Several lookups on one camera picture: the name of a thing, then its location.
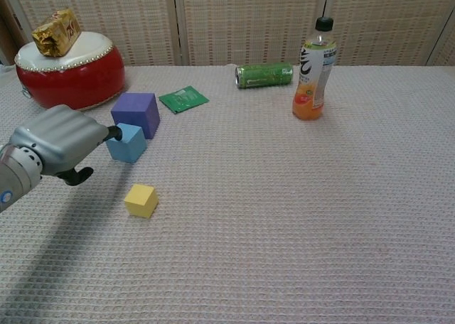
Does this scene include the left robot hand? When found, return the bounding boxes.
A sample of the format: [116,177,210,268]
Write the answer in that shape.
[9,104,124,187]

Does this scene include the gold foil snack packet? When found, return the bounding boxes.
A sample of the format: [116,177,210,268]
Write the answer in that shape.
[31,7,81,58]

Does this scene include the orange juice bottle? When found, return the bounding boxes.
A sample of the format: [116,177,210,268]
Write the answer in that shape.
[291,16,338,122]

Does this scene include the blue foam cube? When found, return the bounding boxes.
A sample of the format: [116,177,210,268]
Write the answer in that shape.
[105,122,149,164]

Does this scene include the red drum white skin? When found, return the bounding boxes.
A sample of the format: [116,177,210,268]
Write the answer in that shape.
[14,31,126,112]

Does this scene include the woven pale tablecloth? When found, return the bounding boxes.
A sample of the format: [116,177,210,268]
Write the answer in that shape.
[0,65,455,324]

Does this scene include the purple foam cube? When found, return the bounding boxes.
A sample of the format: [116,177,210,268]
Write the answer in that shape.
[110,92,161,141]

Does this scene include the bamboo folding screen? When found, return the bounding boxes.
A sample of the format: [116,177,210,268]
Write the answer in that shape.
[0,0,455,68]

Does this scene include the brown wooden cabinet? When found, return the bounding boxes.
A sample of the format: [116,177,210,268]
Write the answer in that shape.
[0,0,28,66]

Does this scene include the green sachet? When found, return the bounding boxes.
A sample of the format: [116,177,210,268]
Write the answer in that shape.
[158,85,210,115]

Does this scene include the green drink can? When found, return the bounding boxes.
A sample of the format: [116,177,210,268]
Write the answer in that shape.
[234,63,294,90]

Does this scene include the yellow foam cube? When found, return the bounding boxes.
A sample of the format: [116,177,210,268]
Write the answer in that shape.
[124,183,159,219]

